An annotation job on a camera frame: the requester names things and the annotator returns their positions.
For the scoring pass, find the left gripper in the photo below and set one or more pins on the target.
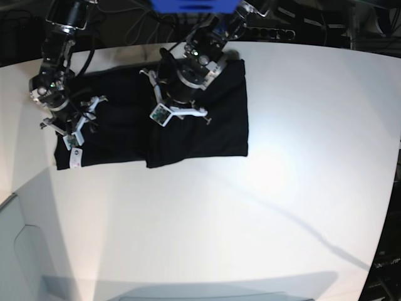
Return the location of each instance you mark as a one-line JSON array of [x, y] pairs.
[[178, 92]]

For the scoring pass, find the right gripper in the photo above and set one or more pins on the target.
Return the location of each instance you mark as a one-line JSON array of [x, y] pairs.
[[65, 117]]

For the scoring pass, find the black T-shirt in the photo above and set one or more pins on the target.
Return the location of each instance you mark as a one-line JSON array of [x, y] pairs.
[[123, 130]]

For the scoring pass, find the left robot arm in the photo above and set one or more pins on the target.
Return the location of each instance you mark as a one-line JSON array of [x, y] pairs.
[[204, 59]]

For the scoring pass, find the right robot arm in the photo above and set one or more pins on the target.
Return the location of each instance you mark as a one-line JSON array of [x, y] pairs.
[[49, 87]]

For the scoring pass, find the blue box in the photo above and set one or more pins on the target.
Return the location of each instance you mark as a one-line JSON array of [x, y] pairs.
[[195, 6]]

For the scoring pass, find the black power strip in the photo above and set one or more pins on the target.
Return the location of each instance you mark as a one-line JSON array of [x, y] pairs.
[[269, 34]]

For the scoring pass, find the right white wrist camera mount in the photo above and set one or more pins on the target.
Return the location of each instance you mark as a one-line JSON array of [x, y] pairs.
[[72, 133]]

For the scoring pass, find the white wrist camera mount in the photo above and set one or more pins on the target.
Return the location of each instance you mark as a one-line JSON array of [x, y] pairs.
[[167, 106], [72, 133]]

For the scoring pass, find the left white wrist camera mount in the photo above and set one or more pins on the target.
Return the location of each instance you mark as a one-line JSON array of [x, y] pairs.
[[167, 106]]

